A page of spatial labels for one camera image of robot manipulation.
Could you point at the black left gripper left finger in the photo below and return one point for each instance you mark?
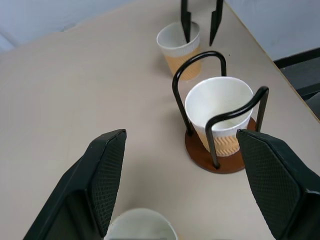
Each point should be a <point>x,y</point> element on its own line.
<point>100,175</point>

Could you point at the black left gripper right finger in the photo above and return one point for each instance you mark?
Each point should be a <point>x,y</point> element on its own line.
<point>272,180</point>

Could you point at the dark furniture beside table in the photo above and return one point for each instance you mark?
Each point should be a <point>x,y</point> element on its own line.
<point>305,72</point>

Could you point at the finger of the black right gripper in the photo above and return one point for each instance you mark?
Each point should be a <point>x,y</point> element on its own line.
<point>186,20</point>
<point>215,22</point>

